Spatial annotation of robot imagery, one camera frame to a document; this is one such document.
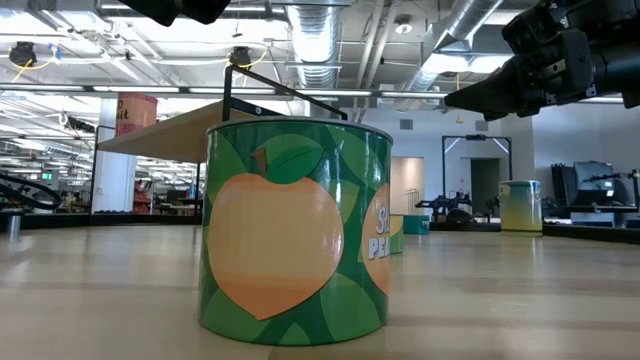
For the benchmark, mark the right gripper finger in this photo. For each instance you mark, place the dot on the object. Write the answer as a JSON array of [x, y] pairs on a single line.
[[495, 104], [492, 87]]

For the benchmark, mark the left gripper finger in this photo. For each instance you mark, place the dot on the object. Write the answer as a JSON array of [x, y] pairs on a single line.
[[155, 10], [205, 11]]

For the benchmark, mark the pink orange fruit can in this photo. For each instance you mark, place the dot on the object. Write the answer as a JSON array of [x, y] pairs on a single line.
[[135, 114]]

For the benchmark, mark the yellow teal carrots can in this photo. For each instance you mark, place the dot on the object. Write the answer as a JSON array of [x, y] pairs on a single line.
[[520, 207]]

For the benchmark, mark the green yellow corn can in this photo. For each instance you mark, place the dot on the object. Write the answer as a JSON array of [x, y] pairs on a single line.
[[397, 237]]

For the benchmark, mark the green peaches can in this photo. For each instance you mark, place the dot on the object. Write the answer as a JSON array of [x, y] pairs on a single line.
[[280, 250]]

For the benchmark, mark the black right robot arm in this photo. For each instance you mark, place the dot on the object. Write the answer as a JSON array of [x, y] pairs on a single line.
[[620, 70]]

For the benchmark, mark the black background robot arm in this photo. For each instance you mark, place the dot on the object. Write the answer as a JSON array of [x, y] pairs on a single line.
[[445, 202]]

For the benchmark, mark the yellow hanging tag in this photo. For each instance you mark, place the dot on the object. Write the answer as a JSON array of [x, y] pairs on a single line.
[[458, 119]]

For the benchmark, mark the long ceiling light strip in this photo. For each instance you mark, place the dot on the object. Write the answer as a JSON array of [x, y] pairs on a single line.
[[135, 89]]

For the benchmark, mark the round ceiling fixture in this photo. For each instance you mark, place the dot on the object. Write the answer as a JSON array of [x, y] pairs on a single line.
[[403, 28]]

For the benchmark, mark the grey monitor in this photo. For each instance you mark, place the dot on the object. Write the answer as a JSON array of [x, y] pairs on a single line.
[[595, 172]]

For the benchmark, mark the short teal can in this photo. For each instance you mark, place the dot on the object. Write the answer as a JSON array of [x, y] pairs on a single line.
[[416, 225]]

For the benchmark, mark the red background cabinet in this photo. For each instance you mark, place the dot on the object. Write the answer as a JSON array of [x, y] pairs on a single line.
[[141, 200]]

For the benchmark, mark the grey wall vent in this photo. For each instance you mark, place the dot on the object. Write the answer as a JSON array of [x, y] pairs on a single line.
[[481, 125], [406, 124]]

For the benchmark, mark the black background frame stand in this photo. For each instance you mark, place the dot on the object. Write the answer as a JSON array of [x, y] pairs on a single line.
[[475, 137]]

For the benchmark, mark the black ceiling camera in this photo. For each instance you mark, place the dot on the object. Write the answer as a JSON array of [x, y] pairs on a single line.
[[240, 56], [22, 52]]

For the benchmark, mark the smooth silver ceiling duct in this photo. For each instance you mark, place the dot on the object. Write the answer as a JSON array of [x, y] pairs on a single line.
[[465, 20]]

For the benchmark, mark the ribbed silver ceiling duct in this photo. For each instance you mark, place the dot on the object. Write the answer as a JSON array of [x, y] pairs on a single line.
[[315, 45]]

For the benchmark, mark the wooden shelf black frame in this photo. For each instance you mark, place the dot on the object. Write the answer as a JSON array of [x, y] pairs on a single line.
[[170, 135]]

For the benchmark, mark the black table frame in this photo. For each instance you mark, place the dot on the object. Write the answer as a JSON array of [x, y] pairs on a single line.
[[125, 220]]

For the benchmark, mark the silver metal post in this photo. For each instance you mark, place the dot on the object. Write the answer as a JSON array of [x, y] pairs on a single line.
[[14, 227]]

